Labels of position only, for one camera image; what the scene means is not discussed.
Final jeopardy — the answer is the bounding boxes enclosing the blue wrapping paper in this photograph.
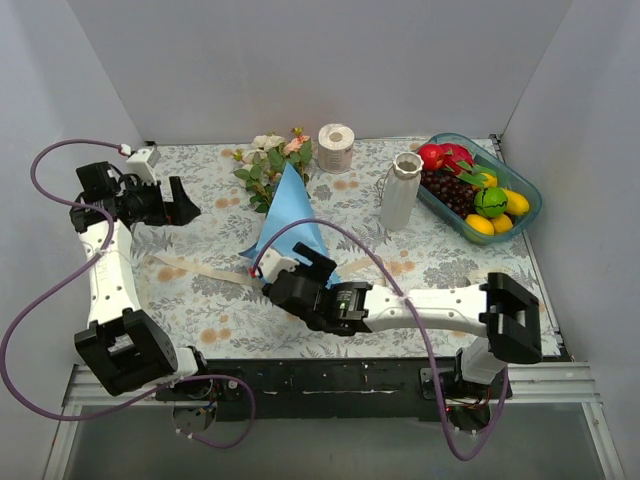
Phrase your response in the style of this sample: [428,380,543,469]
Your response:
[240,164,329,266]

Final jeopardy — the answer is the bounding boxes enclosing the beige ribbon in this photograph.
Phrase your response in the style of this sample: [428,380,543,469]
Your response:
[148,255,263,289]

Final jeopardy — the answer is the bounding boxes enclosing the white rose flower stem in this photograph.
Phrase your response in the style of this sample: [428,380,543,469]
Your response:
[232,134,285,207]

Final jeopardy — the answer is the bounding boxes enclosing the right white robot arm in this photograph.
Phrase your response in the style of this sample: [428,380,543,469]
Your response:
[256,243,543,398]

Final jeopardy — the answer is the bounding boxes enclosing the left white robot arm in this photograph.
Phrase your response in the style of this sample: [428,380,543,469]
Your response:
[70,149,213,400]

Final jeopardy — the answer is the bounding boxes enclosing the white ribbed ceramic vase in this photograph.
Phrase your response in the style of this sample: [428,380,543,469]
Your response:
[379,152,423,231]

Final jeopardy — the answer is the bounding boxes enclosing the floral patterned tablecloth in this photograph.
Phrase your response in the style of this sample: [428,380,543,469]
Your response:
[132,138,542,359]

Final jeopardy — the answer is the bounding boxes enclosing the pink bud flower stem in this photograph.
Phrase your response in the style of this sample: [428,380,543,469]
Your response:
[233,148,285,188]

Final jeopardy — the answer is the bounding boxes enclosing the pink rose flower stem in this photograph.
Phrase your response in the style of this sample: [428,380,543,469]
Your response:
[245,171,282,214]

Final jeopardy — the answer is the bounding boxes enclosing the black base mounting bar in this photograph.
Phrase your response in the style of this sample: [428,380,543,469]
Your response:
[149,357,494,426]

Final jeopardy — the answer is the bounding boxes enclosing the peach rose flower stem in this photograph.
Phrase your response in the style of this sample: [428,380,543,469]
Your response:
[281,127,313,185]

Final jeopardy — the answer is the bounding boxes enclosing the toilet paper roll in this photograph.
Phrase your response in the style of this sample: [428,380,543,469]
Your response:
[317,123,355,173]

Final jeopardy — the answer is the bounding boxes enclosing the purple grape bunch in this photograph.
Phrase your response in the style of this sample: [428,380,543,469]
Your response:
[421,170,477,219]

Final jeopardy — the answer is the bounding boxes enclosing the red apple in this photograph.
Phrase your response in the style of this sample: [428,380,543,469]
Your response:
[418,143,445,171]

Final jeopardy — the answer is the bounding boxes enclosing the yellow lemon front left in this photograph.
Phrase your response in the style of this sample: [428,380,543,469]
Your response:
[465,214,495,236]

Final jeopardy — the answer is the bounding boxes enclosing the yellow lemon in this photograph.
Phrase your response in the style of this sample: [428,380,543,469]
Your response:
[465,214,495,236]
[502,189,530,217]
[490,214,514,235]

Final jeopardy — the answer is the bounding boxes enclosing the pink dragon fruit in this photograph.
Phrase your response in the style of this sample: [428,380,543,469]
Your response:
[440,143,474,176]

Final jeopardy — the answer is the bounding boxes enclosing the green round fruit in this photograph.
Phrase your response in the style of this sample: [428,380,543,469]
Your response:
[474,187,508,218]

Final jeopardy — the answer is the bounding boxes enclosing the yellow lemon front right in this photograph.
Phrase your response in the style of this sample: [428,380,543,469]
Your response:
[490,214,514,235]

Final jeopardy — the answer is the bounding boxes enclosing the yellow fruit under leaves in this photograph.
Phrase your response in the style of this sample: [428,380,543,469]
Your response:
[474,172,498,189]

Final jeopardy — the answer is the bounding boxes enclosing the teal plastic fruit container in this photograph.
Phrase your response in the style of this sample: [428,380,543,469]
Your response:
[417,133,542,245]

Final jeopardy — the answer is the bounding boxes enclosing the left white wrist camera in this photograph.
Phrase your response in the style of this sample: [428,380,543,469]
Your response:
[126,147,161,184]

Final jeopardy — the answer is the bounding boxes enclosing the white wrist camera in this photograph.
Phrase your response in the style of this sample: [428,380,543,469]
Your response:
[126,147,161,184]
[250,248,299,284]

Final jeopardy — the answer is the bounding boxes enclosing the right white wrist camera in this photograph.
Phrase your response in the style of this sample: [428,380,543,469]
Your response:
[250,248,299,284]

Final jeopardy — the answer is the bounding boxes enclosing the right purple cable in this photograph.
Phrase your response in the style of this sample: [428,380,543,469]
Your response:
[251,217,511,461]

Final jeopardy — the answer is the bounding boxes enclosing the purple cable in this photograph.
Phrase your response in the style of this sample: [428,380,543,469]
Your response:
[251,217,511,461]
[0,138,256,449]

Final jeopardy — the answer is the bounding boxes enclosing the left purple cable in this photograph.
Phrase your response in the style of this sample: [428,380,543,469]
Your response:
[0,138,256,449]

